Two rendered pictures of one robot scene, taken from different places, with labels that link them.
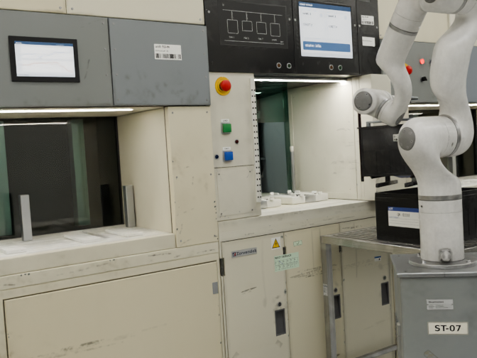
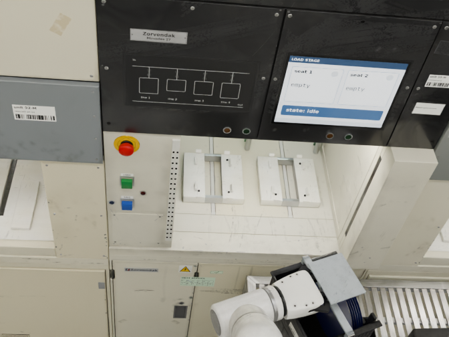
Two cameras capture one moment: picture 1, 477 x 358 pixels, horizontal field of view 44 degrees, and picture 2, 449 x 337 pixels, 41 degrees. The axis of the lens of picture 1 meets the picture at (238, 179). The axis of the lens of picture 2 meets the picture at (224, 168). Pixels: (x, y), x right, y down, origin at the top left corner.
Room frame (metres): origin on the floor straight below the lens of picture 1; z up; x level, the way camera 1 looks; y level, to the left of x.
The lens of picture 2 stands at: (1.27, -0.65, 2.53)
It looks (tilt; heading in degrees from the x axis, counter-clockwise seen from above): 48 degrees down; 25
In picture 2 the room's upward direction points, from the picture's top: 10 degrees clockwise
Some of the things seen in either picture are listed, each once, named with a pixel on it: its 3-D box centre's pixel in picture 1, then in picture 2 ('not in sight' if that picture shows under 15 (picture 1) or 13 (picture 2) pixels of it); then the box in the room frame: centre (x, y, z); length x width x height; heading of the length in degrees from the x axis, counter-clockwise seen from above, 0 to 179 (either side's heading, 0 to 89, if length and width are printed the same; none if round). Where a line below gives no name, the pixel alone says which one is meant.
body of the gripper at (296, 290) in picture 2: not in sight; (294, 295); (2.06, -0.53, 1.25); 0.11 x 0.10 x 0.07; 145
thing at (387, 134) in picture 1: (399, 141); (319, 309); (2.14, -0.59, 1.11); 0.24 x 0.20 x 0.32; 55
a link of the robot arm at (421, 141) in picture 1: (429, 158); not in sight; (1.69, -0.55, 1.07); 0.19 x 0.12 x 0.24; 118
